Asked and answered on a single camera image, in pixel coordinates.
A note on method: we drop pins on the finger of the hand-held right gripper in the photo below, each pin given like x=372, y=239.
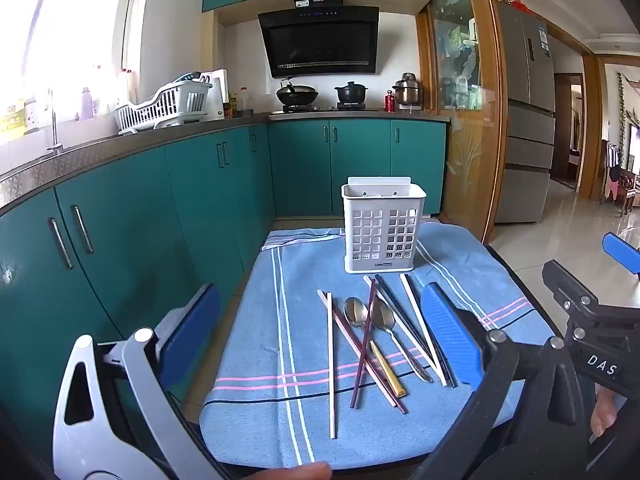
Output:
x=620, y=252
x=567, y=285

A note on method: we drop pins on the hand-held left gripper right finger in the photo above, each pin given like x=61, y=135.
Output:
x=450, y=335

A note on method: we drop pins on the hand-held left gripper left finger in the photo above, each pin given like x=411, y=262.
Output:
x=192, y=330

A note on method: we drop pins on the white chopstick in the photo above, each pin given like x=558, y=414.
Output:
x=331, y=360
x=371, y=285
x=425, y=330

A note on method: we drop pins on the black chopstick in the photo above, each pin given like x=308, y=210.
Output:
x=400, y=305

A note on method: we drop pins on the dark red chopstick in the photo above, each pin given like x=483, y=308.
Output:
x=364, y=340

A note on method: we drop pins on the white plastic utensil holder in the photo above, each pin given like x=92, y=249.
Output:
x=382, y=230

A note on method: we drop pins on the person's right hand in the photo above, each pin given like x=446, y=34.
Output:
x=602, y=412

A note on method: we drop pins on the person's left hand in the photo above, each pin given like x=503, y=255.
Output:
x=300, y=472

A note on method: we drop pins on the wooden chair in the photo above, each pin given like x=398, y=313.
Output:
x=627, y=190

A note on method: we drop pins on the steel spoon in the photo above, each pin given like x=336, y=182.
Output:
x=384, y=316

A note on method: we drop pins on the blue striped cloth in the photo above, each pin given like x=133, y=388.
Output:
x=260, y=360

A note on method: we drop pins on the reddish brown chopstick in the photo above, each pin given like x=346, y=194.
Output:
x=345, y=327

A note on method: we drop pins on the silver refrigerator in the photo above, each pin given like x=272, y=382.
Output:
x=530, y=110

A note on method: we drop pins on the wooden glass door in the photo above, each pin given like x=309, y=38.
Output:
x=465, y=110

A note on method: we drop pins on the dark sauce bottles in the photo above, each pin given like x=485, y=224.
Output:
x=231, y=109

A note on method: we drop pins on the white dish rack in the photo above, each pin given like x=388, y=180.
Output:
x=165, y=105

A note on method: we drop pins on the clear plastic oil bottle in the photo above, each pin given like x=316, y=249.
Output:
x=244, y=102

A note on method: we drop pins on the white water boiler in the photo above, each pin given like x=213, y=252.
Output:
x=217, y=92

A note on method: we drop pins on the red bottle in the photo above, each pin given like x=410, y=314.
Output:
x=389, y=101

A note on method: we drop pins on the steel faucet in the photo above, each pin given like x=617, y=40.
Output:
x=54, y=125

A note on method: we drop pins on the steel stock pot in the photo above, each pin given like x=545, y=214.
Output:
x=409, y=91

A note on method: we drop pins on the purple bottle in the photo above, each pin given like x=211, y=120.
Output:
x=87, y=105

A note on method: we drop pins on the tall white bottle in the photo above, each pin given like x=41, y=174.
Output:
x=131, y=87

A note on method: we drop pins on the black wok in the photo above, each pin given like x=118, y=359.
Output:
x=297, y=95

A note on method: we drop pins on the gas stove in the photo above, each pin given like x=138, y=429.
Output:
x=325, y=108

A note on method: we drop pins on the black clay pot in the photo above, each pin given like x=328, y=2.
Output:
x=351, y=94

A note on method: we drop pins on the yellow box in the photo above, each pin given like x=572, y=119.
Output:
x=12, y=120

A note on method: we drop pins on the black range hood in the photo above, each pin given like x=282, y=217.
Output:
x=320, y=40

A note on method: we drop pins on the bright window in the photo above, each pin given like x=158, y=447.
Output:
x=60, y=20

